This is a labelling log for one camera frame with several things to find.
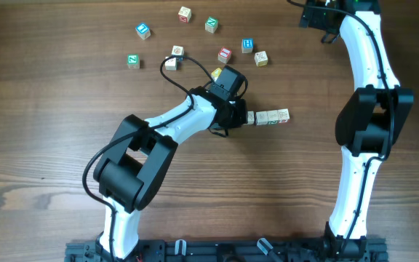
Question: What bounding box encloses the yellow letter block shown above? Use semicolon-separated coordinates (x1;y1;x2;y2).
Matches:
211;68;222;81

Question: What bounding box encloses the plain wooden block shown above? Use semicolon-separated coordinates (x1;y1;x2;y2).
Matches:
247;111;255;125

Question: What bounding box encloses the red I letter block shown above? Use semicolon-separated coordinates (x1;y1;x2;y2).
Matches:
218;47;232;64

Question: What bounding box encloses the wooden fish nine block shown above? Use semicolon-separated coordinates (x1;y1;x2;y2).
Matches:
255;111;268;126

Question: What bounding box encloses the yellow sided picture block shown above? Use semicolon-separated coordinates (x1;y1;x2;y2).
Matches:
255;51;268;67

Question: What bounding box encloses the green sided wooden block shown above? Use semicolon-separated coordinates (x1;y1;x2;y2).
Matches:
267;110;279;124

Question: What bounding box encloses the blue H letter block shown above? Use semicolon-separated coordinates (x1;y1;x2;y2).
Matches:
242;38;254;54

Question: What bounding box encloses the red A letter block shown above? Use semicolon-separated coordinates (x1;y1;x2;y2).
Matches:
277;108;290;123

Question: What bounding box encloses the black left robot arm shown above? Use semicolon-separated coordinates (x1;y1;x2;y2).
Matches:
93;65;248;261

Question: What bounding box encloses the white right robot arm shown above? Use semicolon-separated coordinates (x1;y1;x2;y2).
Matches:
300;0;414;258

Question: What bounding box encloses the wooden picture block centre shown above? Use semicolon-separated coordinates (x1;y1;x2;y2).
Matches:
164;57;177;71

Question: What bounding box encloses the blue sided picture block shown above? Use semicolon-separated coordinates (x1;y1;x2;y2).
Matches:
171;45;185;61

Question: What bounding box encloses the green N block top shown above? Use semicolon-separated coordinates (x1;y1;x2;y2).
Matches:
205;17;218;33

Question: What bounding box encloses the red letter block top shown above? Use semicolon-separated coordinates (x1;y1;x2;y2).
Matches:
177;7;191;23

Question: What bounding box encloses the green Z letter block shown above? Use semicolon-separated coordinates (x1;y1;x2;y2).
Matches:
127;54;140;69

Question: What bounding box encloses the blue I letter block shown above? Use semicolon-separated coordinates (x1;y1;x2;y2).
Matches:
135;23;151;40

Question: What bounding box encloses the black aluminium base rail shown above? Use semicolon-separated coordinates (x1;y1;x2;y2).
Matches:
64;236;389;262

